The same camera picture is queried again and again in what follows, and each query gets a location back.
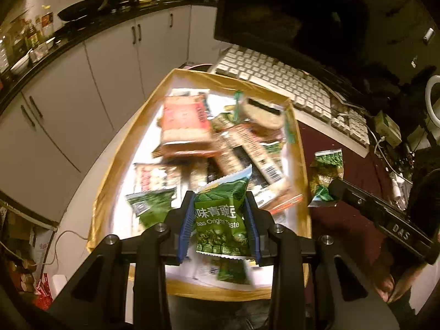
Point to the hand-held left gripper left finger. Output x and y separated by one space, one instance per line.
185 227

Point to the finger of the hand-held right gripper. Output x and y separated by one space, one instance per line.
345 192

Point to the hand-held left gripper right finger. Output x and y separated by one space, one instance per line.
252 230

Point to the blue cracker packet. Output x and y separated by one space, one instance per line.
154 177

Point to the long seaweed cracker packet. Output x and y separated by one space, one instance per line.
247 151

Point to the yellow cardboard box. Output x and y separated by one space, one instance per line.
113 185

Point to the green edged seaweed cracker packet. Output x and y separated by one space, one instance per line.
261 111

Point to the person's right hand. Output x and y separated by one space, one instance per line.
402 280

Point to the small white bottle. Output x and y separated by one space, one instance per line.
397 187

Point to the white green medicine box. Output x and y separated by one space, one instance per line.
388 129

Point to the white keyboard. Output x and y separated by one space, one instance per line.
275 75

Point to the red plastic bag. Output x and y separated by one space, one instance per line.
43 292

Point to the white lower cabinets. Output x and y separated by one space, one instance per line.
86 92

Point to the black computer monitor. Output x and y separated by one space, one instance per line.
309 13

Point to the black wok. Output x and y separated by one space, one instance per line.
82 10

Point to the group of condiment bottles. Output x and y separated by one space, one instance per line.
34 31

